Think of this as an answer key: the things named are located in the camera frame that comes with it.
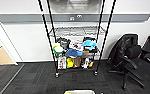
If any small brown cardboard box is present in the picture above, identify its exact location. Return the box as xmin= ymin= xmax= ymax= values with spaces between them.
xmin=82 ymin=49 xmax=98 ymax=57

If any green and white round toy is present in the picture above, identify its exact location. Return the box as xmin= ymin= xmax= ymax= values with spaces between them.
xmin=51 ymin=43 xmax=65 ymax=57

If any blue cap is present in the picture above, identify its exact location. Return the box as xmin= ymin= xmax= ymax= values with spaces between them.
xmin=64 ymin=48 xmax=84 ymax=58

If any tall brown box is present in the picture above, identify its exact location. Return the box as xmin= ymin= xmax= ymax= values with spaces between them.
xmin=73 ymin=55 xmax=83 ymax=69

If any long grey wall band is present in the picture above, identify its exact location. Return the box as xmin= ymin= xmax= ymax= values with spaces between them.
xmin=0 ymin=13 xmax=150 ymax=24

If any black bag with grey print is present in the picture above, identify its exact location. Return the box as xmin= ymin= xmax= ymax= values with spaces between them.
xmin=56 ymin=37 xmax=72 ymax=52

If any black wire shelf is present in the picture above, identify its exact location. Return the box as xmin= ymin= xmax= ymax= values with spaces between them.
xmin=37 ymin=0 xmax=118 ymax=78

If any yellow green toy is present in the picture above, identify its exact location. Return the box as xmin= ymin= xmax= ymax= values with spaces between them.
xmin=66 ymin=57 xmax=75 ymax=69

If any small white wall socket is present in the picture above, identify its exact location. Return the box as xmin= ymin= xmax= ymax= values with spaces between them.
xmin=76 ymin=14 xmax=83 ymax=19
xmin=68 ymin=16 xmax=75 ymax=22

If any black office chair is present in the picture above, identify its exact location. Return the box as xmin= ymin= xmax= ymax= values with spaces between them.
xmin=106 ymin=33 xmax=149 ymax=91

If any white and black package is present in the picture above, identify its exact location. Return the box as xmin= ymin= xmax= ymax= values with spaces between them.
xmin=81 ymin=57 xmax=94 ymax=69

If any white printed package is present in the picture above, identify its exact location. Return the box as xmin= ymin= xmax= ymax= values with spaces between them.
xmin=57 ymin=55 xmax=68 ymax=70

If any small black box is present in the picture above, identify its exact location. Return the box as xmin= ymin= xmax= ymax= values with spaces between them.
xmin=83 ymin=35 xmax=96 ymax=42

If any white door frame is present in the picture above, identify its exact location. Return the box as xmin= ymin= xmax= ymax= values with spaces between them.
xmin=0 ymin=9 xmax=19 ymax=66

